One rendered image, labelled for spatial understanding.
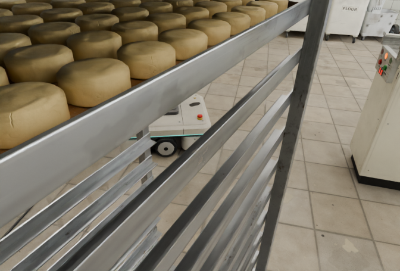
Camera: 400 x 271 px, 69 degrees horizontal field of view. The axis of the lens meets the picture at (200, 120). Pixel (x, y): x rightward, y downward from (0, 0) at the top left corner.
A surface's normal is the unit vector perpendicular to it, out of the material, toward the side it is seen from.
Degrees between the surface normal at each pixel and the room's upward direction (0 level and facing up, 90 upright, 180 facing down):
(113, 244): 90
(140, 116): 90
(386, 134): 90
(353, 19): 93
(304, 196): 0
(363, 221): 0
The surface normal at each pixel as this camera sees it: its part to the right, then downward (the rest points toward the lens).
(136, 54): 0.03, -0.85
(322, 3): -0.51, 0.43
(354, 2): -0.26, 0.50
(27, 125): 0.52, 0.46
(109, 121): 0.86, 0.29
